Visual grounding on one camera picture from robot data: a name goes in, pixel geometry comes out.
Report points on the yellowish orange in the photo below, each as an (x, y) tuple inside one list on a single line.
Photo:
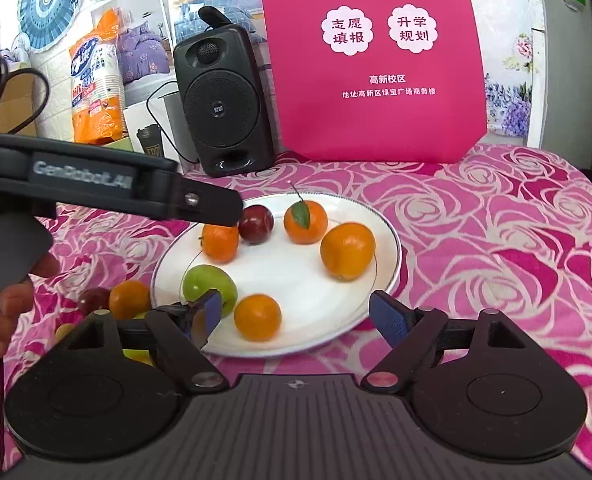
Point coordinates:
[(257, 317)]

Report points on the small yellowish apricot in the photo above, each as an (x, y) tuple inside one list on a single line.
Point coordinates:
[(64, 332), (141, 316)]

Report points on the floral wall sheet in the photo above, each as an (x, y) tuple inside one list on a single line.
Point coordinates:
[(506, 70)]

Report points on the white door frame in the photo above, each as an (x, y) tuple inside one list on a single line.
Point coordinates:
[(556, 85)]

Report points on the purple bedding poster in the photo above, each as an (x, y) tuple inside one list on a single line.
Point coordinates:
[(143, 55)]

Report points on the person's left hand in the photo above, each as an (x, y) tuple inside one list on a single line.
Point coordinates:
[(15, 297)]

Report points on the dark red plum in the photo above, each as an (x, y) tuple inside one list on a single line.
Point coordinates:
[(256, 224), (93, 300)]

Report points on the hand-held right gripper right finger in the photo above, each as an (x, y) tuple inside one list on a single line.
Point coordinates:
[(388, 316)]

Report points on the green apple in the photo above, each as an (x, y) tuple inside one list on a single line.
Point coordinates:
[(205, 282), (135, 356)]

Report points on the white box with cup print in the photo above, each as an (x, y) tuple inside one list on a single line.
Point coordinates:
[(148, 120)]

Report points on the black microphone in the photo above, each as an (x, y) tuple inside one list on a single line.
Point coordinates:
[(214, 17)]

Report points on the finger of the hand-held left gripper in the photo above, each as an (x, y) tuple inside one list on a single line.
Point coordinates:
[(213, 206)]

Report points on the orange pack of paper cups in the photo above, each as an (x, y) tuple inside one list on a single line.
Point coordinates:
[(98, 80)]

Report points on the white plate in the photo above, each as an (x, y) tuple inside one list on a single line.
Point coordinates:
[(296, 280)]

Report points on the open cardboard box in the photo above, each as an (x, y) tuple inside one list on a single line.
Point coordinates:
[(18, 105)]

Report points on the large blue paper fan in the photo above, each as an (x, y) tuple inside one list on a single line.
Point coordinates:
[(50, 2)]

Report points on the pink floral tablecloth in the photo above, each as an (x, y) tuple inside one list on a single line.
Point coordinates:
[(501, 240)]

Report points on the pink sign with Chinese text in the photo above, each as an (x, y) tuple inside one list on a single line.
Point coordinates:
[(376, 110)]

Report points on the light green shoebox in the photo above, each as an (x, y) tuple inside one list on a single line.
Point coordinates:
[(118, 144)]

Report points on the black speaker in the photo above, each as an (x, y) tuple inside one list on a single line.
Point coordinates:
[(220, 105)]

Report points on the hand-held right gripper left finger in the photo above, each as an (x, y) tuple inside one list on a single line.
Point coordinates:
[(206, 317)]

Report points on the large orange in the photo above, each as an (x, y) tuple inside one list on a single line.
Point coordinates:
[(348, 251)]

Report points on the orange with green leaf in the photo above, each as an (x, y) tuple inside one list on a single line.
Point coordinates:
[(305, 224)]

